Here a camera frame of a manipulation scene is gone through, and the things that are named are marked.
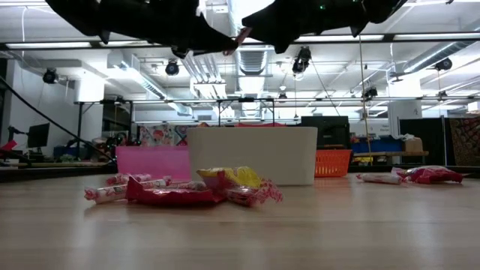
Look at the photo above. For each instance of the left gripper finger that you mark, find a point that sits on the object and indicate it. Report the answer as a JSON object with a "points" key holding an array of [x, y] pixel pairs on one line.
{"points": [[198, 35]]}

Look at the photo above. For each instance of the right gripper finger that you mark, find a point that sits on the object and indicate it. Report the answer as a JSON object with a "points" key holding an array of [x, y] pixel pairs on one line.
{"points": [[277, 26]]}

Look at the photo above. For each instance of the Smarties candy roll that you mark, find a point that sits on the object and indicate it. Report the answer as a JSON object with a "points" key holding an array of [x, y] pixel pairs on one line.
{"points": [[107, 194], [243, 35], [378, 178], [255, 193], [155, 183], [127, 178], [187, 185]]}

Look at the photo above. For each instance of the yellow Sour Patch candy bag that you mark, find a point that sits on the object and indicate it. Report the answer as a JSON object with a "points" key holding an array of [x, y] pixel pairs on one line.
{"points": [[240, 176]]}

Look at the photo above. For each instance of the red Skittles candy bag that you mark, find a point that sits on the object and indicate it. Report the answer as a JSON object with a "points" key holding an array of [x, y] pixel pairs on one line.
{"points": [[168, 195], [431, 175]]}

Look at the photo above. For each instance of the black ceiling spotlight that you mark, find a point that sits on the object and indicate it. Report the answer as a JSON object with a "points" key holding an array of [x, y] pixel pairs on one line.
{"points": [[50, 75], [302, 60], [370, 92], [172, 68], [443, 64]]}

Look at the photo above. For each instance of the ceiling vent grille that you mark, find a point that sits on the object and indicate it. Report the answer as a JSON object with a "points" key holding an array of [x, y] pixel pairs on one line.
{"points": [[252, 62]]}

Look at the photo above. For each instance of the black overhead light bar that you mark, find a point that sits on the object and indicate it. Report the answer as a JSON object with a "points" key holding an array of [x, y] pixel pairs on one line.
{"points": [[388, 37]]}

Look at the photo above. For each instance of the floral cloth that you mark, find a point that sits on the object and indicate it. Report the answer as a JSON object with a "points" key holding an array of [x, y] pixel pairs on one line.
{"points": [[157, 135]]}

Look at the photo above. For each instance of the large black monitor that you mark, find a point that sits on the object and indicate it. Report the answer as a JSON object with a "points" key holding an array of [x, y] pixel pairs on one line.
{"points": [[325, 131]]}

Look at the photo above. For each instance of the white plastic bin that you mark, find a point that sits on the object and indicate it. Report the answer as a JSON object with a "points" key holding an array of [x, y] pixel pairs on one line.
{"points": [[255, 153]]}

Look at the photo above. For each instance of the pink plastic bin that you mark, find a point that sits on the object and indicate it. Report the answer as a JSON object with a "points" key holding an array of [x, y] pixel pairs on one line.
{"points": [[153, 163]]}

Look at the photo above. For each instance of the blue storage bin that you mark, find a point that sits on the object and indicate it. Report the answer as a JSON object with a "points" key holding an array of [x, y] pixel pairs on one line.
{"points": [[377, 146]]}

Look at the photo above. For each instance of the orange plastic basket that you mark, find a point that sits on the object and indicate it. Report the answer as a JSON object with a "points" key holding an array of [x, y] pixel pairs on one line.
{"points": [[332, 163]]}

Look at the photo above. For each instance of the wooden table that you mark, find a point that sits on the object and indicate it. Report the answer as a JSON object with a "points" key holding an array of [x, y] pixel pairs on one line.
{"points": [[390, 153]]}

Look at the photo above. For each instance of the cardboard box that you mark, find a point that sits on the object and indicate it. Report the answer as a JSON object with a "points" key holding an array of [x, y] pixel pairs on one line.
{"points": [[413, 145]]}

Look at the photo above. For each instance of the black partition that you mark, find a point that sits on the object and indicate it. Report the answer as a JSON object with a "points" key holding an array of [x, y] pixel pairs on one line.
{"points": [[422, 140]]}

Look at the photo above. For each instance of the black computer monitor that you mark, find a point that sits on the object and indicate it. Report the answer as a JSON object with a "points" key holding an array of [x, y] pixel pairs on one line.
{"points": [[38, 135]]}

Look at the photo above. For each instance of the white ceiling air duct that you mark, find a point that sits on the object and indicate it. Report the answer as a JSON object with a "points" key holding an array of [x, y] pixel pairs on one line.
{"points": [[146, 84]]}

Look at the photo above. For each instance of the black aluminium table frame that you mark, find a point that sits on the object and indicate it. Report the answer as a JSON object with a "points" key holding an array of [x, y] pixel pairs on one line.
{"points": [[56, 173]]}

